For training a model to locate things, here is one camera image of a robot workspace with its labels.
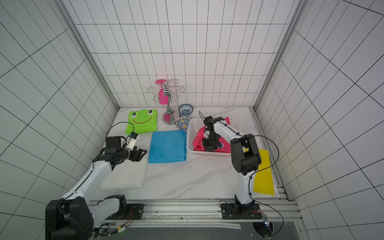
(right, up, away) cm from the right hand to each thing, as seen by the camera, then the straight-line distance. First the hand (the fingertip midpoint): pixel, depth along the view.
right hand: (202, 150), depth 91 cm
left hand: (-38, +1, -5) cm, 38 cm away
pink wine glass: (-29, +35, +19) cm, 49 cm away
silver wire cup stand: (-22, +39, +1) cm, 44 cm away
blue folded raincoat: (-23, +2, +5) cm, 23 cm away
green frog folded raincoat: (-45, +18, +19) cm, 52 cm away
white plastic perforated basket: (-6, +16, +8) cm, 19 cm away
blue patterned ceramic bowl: (-12, +27, +26) cm, 40 cm away
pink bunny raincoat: (+14, +2, +1) cm, 14 cm away
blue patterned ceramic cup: (-14, +17, +17) cm, 28 cm away
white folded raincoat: (-43, -12, -8) cm, 45 cm away
